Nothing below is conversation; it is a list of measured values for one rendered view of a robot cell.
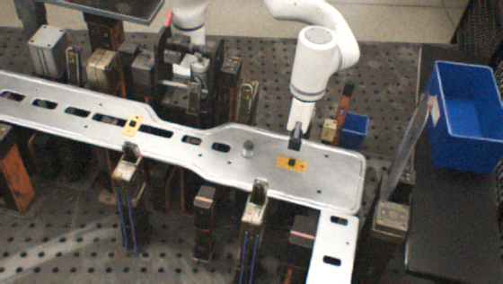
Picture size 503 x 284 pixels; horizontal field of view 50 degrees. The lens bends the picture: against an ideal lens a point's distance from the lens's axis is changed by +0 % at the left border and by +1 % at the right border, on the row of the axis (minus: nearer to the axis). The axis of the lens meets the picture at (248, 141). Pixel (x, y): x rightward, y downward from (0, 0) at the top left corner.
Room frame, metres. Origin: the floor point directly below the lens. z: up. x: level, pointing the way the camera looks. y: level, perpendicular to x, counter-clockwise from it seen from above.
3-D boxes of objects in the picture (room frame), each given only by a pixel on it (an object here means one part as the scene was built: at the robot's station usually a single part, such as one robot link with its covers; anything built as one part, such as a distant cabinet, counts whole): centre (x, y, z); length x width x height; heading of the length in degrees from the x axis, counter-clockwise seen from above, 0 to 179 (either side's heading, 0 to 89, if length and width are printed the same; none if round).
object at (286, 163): (0.96, -0.12, 1.01); 0.08 x 0.04 x 0.01; 80
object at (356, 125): (1.36, -0.36, 0.74); 0.11 x 0.10 x 0.09; 80
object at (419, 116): (0.90, -0.38, 1.17); 0.12 x 0.01 x 0.34; 170
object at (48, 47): (1.26, 0.63, 0.90); 0.13 x 0.10 x 0.41; 170
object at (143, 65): (1.24, 0.33, 0.89); 0.13 x 0.11 x 0.38; 170
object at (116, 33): (1.41, 0.50, 0.92); 0.10 x 0.08 x 0.45; 80
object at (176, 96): (1.22, 0.20, 0.94); 0.18 x 0.13 x 0.49; 80
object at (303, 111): (0.96, -0.12, 1.23); 0.10 x 0.07 x 0.11; 170
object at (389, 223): (0.78, -0.37, 0.88); 0.08 x 0.08 x 0.36; 80
